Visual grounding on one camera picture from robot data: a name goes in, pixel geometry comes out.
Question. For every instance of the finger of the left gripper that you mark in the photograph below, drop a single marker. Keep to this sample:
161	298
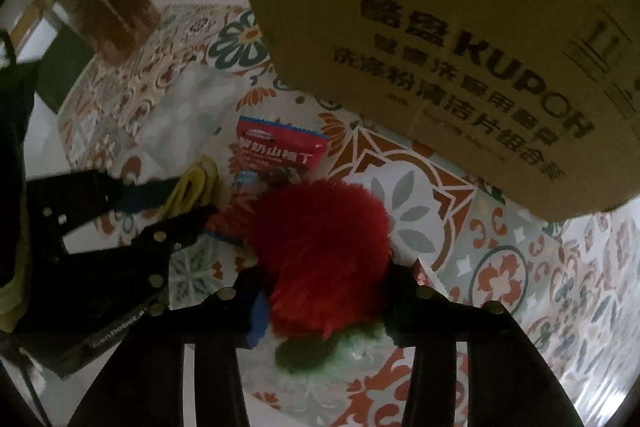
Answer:
92	193

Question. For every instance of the dark side chair left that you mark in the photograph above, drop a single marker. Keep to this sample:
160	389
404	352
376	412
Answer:
61	65

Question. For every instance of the red pompom green plush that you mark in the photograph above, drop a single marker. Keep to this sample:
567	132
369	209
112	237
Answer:
325	246

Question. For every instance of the red snack packet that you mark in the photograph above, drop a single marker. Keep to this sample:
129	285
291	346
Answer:
265	146

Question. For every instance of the brown cardboard box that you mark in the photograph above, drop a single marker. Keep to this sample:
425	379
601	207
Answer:
539	98

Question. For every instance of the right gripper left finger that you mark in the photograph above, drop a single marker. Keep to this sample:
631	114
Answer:
141	384

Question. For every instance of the gold fortune biscuits packet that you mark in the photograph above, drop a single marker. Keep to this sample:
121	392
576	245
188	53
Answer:
194	189

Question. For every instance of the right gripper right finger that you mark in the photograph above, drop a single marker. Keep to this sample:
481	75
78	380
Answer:
510	384

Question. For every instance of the small red candy packet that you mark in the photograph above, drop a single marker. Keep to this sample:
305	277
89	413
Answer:
425	276

